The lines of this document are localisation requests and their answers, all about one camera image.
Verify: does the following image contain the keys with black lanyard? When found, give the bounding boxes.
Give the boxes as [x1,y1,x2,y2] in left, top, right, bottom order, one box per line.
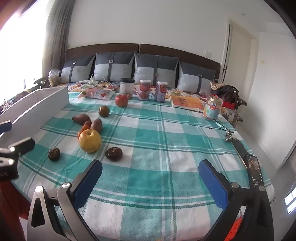
[209,126,238,142]

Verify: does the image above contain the dark brown mangosteen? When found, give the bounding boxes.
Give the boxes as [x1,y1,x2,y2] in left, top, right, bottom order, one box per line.
[48,148,61,161]
[105,147,123,162]

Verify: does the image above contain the window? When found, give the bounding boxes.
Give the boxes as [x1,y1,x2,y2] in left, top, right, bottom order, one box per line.
[0,0,49,99]

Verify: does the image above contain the white snack packet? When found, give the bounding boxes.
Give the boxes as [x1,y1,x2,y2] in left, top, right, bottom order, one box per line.
[96,89,115,101]

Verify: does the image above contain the red label can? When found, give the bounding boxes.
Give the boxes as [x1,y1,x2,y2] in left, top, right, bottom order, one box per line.
[138,79,152,101]

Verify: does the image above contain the black strap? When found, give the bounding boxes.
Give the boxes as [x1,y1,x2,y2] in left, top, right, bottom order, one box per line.
[232,140,249,168]

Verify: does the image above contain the brown handbag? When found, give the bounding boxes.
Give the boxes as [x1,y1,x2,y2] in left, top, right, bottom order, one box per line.
[218,85,247,106]

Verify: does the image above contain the teal checked blanket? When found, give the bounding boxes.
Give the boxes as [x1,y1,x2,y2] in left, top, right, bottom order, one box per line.
[9,91,275,241]

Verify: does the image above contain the grey two-tone pillow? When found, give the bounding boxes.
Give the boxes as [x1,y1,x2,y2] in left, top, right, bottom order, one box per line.
[59,55,96,84]
[177,61,217,95]
[133,52,180,89]
[94,52,135,83]

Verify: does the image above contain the dark wooden chair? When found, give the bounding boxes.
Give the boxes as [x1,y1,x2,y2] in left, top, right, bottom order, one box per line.
[33,77,50,90]

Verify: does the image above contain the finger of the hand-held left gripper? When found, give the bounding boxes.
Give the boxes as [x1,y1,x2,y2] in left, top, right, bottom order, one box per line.
[0,137,35,180]
[0,120,12,135]

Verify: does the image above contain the grey curtain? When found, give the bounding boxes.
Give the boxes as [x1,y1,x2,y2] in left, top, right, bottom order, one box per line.
[42,0,76,80]

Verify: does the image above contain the white door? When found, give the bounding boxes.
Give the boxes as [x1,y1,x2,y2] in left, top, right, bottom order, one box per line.
[220,19,253,99]

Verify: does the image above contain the pink snack packet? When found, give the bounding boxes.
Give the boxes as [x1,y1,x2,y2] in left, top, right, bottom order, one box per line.
[77,89,100,100]

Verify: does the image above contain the purple sweet potato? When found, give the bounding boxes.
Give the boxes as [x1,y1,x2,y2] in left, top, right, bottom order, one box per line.
[90,118,103,133]
[72,114,91,124]

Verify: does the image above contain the brown headboard panel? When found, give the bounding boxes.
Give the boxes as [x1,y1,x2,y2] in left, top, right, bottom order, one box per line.
[139,44,221,80]
[65,44,139,61]

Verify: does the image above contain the red apple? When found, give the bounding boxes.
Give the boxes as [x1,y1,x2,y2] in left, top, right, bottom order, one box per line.
[115,94,129,108]

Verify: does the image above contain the orange flat box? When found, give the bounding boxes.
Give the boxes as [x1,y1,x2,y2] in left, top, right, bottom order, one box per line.
[170,95,205,113]

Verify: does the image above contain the person's left forearm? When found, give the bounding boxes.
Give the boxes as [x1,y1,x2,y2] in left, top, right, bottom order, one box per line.
[0,179,30,241]

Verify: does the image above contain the yellow apple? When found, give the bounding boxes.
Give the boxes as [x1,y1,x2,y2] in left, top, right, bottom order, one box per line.
[79,128,102,153]

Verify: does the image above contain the black smartphone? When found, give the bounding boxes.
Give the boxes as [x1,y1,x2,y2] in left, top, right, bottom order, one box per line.
[244,154,265,190]

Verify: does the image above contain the clear plastic snack bag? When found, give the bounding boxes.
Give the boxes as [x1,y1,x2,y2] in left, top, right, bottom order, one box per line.
[48,69,61,88]

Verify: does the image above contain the white wardrobe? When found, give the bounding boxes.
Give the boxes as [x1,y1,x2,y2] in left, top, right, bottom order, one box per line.
[254,21,296,171]

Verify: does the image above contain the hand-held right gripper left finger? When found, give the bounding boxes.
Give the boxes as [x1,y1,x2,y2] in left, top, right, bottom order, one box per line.
[27,159,103,241]

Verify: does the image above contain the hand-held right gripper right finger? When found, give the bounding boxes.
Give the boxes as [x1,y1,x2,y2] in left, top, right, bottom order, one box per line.
[198,159,274,241]

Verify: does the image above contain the brown green pear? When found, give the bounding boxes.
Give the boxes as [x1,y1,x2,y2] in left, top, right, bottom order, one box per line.
[98,105,110,118]

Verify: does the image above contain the clear jar black lid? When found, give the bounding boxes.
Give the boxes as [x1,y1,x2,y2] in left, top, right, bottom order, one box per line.
[119,78,135,100]

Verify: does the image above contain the white cardboard box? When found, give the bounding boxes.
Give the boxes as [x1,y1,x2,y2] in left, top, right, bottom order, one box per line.
[0,87,70,139]

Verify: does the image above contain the white power strip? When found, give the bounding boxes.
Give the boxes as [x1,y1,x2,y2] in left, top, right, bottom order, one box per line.
[79,78,100,85]

